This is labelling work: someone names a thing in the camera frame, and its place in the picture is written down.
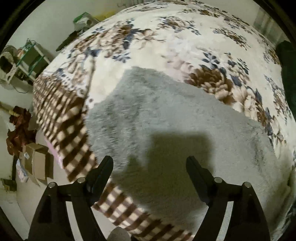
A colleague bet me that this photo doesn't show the grey fluffy pants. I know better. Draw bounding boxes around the grey fluffy pants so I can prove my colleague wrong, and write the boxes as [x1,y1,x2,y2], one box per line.
[85,67,293,232]

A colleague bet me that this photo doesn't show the brown cardboard box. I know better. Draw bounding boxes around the brown cardboard box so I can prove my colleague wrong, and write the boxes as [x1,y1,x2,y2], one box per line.
[21,143,54,185]

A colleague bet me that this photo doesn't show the dark red cloth heap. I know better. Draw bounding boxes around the dark red cloth heap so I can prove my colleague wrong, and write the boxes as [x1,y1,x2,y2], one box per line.
[6,106,36,157]

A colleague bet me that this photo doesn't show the green metal rack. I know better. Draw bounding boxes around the green metal rack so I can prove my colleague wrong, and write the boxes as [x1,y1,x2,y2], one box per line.
[16,39,52,82]

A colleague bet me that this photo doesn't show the floral cream bed blanket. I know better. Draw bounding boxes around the floral cream bed blanket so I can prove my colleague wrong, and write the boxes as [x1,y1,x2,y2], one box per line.
[33,1,295,240]

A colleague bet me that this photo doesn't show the dark green garment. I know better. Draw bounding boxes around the dark green garment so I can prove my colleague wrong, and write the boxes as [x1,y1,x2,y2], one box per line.
[275,41,296,118]

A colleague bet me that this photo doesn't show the green white box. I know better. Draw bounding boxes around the green white box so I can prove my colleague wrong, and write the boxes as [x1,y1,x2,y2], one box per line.
[73,12,99,31]

